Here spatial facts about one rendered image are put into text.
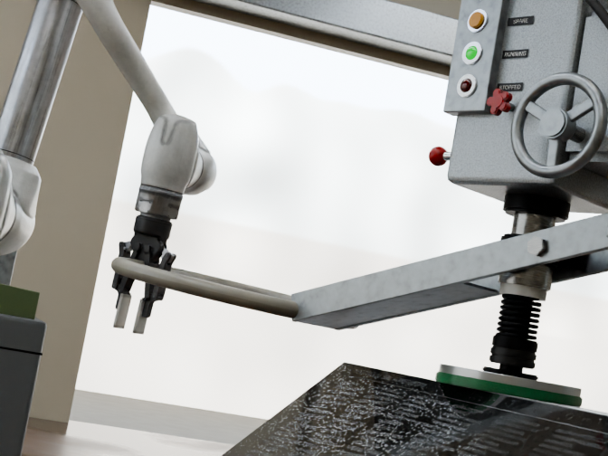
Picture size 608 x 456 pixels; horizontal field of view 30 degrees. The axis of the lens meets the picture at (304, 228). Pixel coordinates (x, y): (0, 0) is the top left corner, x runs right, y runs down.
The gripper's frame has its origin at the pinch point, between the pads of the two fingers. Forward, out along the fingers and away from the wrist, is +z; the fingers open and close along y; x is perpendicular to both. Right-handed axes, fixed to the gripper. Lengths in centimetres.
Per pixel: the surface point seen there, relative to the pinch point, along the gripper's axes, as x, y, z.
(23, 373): -25.6, -0.9, 13.2
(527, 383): -25, 92, -8
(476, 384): -27, 85, -6
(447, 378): -26, 80, -6
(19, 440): -24.8, 1.1, 25.2
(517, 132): -33, 85, -42
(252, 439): -10.0, 40.4, 14.3
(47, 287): 421, -411, 35
